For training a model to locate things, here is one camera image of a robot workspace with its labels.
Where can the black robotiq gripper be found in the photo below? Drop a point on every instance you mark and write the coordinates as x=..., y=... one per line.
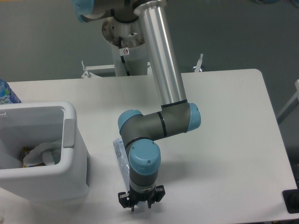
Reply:
x=150, y=194

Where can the crushed clear plastic bottle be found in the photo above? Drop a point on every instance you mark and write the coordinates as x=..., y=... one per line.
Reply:
x=122, y=160

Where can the white plastic bag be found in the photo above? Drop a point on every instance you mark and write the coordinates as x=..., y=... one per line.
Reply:
x=52, y=154

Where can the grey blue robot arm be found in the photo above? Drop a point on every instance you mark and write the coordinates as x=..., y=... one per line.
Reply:
x=140, y=132

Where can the white plastic trash can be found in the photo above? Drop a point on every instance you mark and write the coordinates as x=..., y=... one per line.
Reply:
x=30, y=124

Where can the colourful snack wrapper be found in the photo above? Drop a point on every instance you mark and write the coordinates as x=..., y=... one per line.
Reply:
x=31, y=158

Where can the black clamp at table edge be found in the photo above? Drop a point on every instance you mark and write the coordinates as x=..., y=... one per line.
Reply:
x=291, y=199

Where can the blue labelled bottle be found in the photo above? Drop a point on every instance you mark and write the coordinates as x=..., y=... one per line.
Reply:
x=7, y=95

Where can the white pedestal base frame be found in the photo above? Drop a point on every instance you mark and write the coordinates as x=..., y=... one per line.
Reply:
x=109, y=70

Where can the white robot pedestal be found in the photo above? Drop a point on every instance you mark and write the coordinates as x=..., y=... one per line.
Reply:
x=128, y=47

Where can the white frame at right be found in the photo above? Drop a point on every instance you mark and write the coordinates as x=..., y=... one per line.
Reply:
x=291, y=104

